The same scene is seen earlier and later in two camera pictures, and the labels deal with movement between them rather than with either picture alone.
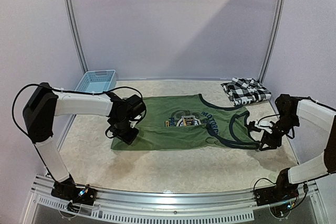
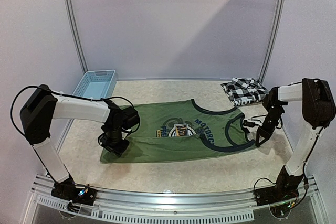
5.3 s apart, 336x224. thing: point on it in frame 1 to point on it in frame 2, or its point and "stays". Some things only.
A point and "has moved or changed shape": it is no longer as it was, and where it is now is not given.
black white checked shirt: (242, 91) stays
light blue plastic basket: (97, 81) stays
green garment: (189, 121) has moved or changed shape
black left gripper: (128, 139) to (117, 151)
